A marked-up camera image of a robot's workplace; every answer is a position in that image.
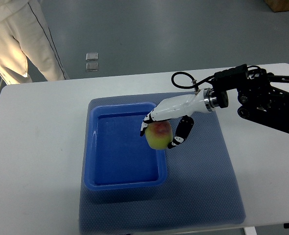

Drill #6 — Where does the black cable loop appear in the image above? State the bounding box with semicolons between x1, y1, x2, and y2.
171;71;216;95

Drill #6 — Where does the grey blue table mat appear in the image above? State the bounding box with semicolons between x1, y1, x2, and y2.
79;93;245;235

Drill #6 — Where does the upper metal floor plate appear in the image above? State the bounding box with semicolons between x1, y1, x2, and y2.
86;52;98;61

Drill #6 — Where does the person in beige trousers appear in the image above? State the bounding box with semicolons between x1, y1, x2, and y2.
0;0;69;85

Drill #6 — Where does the yellow red peach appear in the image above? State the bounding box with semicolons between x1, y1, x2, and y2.
145;121;173;150

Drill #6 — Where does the lower metal floor plate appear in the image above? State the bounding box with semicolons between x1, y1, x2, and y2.
86;62;99;72

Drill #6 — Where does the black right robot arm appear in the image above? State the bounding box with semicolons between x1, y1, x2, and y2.
202;64;289;134

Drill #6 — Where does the brown cardboard box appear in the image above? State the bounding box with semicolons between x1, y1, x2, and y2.
264;0;289;13

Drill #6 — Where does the white table leg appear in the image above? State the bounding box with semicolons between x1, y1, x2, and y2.
244;227;257;235

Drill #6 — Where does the metal floor plate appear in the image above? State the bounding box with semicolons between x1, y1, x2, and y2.
86;62;99;72
86;52;98;61

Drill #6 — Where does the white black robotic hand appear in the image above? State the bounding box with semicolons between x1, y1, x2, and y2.
140;89;211;149

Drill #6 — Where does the blue plastic tray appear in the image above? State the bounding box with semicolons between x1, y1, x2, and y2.
83;102;167;191

